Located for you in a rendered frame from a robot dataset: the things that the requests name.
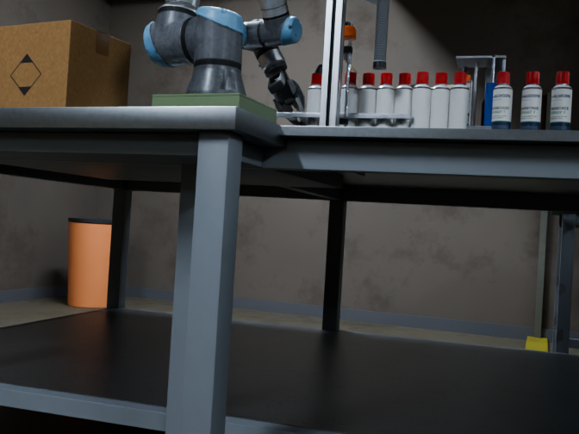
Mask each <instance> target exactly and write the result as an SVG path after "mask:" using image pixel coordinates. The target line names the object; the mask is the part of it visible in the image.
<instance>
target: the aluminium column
mask: <svg viewBox="0 0 579 434"><path fill-rule="evenodd" d="M345 24H346V0H327V8H326V23H325V37H324V52H323V66H322V80H321V108H320V123H319V127H338V126H339V111H340V96H341V82H342V67H343V52H344V38H345Z"/></svg>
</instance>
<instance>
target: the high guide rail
mask: <svg viewBox="0 0 579 434"><path fill-rule="evenodd" d="M277 118H320V113H282V112H277ZM347 119H398V120H411V114H360V113H348V115H347Z"/></svg>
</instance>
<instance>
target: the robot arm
mask: <svg viewBox="0 0 579 434"><path fill-rule="evenodd" d="M199 3H200V0H165V4H164V5H162V6H160V7H159V9H158V13H157V18H156V22H151V23H149V24H148V25H147V26H146V28H145V30H144V34H143V41H144V46H145V49H146V51H147V54H148V56H149V57H150V59H151V60H152V61H153V62H154V63H155V64H156V65H159V66H162V67H172V68H174V67H177V66H185V65H193V66H194V71H193V74H192V77H191V80H190V83H189V85H188V88H187V90H186V92H185V94H207V93H241V94H243V95H245V96H246V91H245V87H244V84H243V81H242V77H241V64H242V49H243V50H247V51H253V52H254V54H255V56H256V58H257V60H258V62H259V63H260V65H258V67H259V68H262V70H263V72H264V73H265V75H266V77H267V78H270V79H269V83H268V90H269V92H270V93H271V94H272V95H274V98H275V99H274V100H273V102H274V103H275V106H276V109H277V111H278V112H282V113H293V108H292V107H291V106H293V107H294V108H295V109H296V110H297V113H306V109H305V96H304V95H303V93H302V90H301V88H300V86H299V84H298V83H297V82H296V81H295V80H293V79H291V80H290V78H289V76H288V74H287V72H286V69H287V65H286V63H285V59H284V57H283V55H282V53H281V51H280V49H279V47H278V46H286V45H291V44H296V43H297V42H298V41H299V40H300V39H301V37H302V24H301V23H300V22H299V19H298V18H297V17H295V16H292V15H290V13H289V9H288V5H287V1H286V0H258V3H259V6H260V9H261V13H262V16H263V19H264V20H263V19H258V20H257V19H256V20H253V21H251V22H243V19H242V17H241V16H240V15H238V14H237V13H235V12H233V11H231V10H228V9H222V8H217V7H210V6H202V7H199ZM286 119H287V120H288V121H290V122H291V123H292V124H293V125H295V126H306V118H300V122H299V121H298V120H297V118H286Z"/></svg>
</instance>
